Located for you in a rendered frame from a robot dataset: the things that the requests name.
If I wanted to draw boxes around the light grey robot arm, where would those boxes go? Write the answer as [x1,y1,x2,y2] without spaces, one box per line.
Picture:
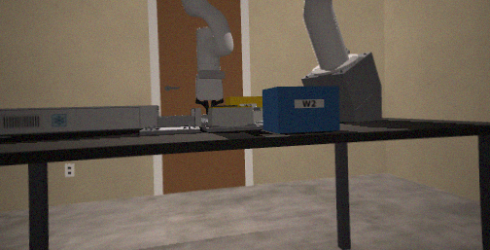
[182,0,359,79]

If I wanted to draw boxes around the yellow open bin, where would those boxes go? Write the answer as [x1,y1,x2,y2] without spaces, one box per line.
[226,96,263,107]

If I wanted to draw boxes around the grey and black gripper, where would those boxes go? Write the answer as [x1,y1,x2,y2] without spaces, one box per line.
[195,74,224,115]

